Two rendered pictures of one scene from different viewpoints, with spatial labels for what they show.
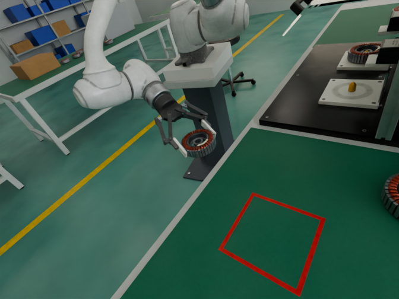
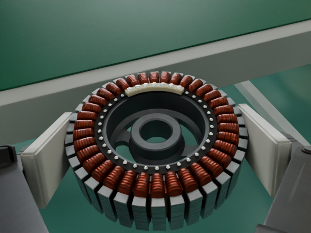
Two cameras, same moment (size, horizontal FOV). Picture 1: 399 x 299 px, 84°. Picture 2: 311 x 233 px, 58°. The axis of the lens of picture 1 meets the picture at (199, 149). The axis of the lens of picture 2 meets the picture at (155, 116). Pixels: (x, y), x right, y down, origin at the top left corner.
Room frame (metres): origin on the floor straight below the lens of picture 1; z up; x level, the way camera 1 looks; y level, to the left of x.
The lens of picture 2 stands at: (0.68, 0.05, 0.91)
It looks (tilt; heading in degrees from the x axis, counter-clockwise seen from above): 46 degrees down; 205
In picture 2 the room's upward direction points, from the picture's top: 3 degrees counter-clockwise
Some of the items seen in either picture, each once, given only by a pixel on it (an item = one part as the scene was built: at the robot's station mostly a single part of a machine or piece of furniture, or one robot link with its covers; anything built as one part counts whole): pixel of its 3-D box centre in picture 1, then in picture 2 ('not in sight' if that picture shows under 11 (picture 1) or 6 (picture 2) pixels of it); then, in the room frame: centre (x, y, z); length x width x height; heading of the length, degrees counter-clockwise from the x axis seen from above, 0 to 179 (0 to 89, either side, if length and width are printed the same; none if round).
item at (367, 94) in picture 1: (351, 92); not in sight; (0.55, -0.51, 0.78); 0.15 x 0.15 x 0.01; 42
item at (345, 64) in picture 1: (364, 59); not in sight; (0.71, -0.69, 0.78); 0.15 x 0.15 x 0.01; 42
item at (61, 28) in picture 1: (57, 29); not in sight; (6.49, 2.27, 0.92); 0.40 x 0.36 x 0.28; 42
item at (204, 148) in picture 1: (198, 142); (156, 138); (0.58, 0.00, 0.77); 0.11 x 0.11 x 0.04
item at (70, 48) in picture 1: (66, 52); not in sight; (6.40, 2.35, 0.43); 0.42 x 0.28 x 0.30; 44
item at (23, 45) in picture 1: (20, 47); not in sight; (5.86, 2.96, 0.87); 0.40 x 0.36 x 0.17; 42
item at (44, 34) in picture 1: (40, 35); not in sight; (6.19, 2.58, 0.92); 0.42 x 0.42 x 0.29; 43
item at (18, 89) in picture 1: (105, 78); not in sight; (3.19, 0.90, 0.38); 2.20 x 0.90 x 0.75; 132
